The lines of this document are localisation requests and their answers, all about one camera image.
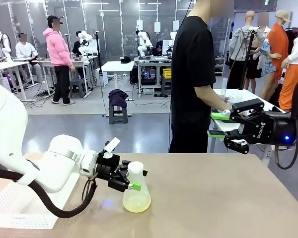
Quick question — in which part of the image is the aluminium frame workbench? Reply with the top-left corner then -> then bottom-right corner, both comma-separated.
134,56 -> 172,97

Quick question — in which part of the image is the mannequin in orange jacket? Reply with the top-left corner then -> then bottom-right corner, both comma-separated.
260,9 -> 293,101

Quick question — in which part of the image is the seated person in white shirt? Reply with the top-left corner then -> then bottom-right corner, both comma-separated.
15,33 -> 45,84

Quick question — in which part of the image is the white side table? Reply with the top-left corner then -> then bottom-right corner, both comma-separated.
208,88 -> 298,159

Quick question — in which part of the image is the black camera tripod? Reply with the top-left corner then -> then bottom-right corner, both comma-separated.
238,27 -> 255,90

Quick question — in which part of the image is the mannequin in orange trousers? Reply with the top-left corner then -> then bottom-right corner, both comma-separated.
279,24 -> 298,112

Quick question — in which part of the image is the long white desk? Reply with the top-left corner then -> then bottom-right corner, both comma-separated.
0,60 -> 39,102

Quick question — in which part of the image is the mannequin in grey shirt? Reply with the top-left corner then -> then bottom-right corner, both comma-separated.
227,10 -> 265,86

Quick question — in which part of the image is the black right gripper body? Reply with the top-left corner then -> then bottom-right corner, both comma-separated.
240,111 -> 298,146

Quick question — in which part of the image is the mannequin in blue floral dress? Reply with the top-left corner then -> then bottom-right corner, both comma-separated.
257,12 -> 276,77

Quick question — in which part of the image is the grey step stool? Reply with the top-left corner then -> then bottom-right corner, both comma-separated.
108,104 -> 132,124
160,78 -> 172,96
69,79 -> 86,99

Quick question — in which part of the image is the translucent plastic conical flask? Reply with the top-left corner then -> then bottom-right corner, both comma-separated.
122,161 -> 151,213

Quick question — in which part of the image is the white perforated plastic basket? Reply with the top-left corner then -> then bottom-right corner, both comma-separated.
0,173 -> 77,230

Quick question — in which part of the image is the white standing desk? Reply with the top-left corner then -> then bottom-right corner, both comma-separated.
101,60 -> 135,101

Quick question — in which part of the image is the white computer tower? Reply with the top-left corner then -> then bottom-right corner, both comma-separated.
95,68 -> 109,87

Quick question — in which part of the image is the person's right hand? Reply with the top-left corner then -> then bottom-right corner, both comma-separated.
217,104 -> 233,114

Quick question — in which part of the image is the black light stand pole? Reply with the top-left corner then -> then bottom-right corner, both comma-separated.
94,31 -> 104,87

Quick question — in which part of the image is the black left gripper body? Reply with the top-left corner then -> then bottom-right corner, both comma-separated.
95,153 -> 127,183

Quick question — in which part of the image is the dark purple cloth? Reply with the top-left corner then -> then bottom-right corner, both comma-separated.
108,89 -> 129,109

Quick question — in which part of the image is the person in black t-shirt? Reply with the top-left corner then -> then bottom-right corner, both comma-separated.
168,0 -> 217,154

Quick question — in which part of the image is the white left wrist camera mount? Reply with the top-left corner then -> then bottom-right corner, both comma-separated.
103,137 -> 121,159

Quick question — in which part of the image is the seated person in dark clothes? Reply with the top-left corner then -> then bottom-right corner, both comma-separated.
152,42 -> 164,57

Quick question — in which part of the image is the person in pink hoodie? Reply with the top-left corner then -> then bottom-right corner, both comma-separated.
43,15 -> 76,106

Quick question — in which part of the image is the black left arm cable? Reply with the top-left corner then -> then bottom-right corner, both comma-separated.
0,166 -> 98,219

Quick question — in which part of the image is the person's right forearm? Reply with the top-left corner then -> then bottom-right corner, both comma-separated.
196,85 -> 225,114

